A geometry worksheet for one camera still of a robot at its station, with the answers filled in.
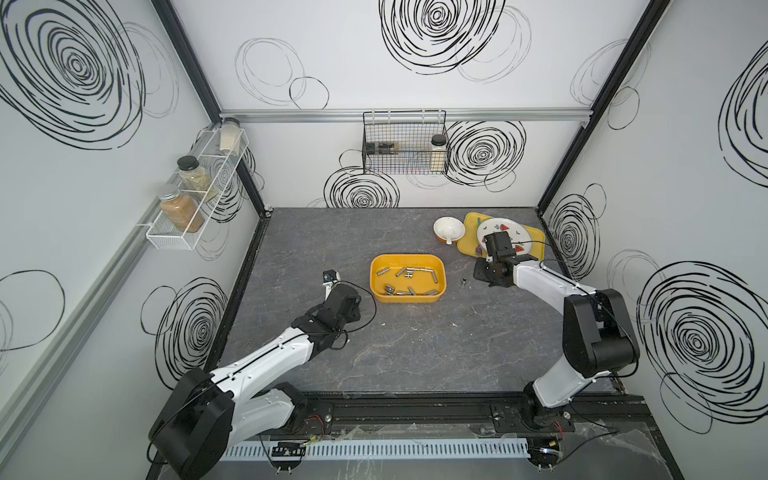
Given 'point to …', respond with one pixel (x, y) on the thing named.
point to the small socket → (464, 281)
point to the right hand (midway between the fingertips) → (483, 269)
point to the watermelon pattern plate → (520, 237)
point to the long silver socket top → (419, 269)
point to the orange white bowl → (449, 229)
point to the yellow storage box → (408, 278)
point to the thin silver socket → (434, 277)
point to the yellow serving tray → (468, 243)
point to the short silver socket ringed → (409, 273)
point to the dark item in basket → (371, 148)
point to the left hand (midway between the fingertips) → (349, 300)
